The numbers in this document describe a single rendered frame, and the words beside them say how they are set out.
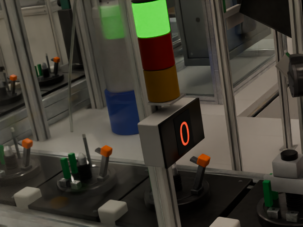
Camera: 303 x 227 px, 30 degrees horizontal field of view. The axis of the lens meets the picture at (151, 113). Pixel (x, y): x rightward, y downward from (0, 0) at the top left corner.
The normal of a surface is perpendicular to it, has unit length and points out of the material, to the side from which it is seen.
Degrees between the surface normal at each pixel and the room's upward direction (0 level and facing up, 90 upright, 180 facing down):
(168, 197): 90
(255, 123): 0
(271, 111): 90
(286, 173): 90
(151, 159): 90
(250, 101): 0
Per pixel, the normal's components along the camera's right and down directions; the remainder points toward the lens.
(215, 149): -0.16, -0.94
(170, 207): 0.83, 0.04
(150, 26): -0.07, 0.32
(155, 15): 0.30, 0.25
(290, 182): -0.53, 0.35
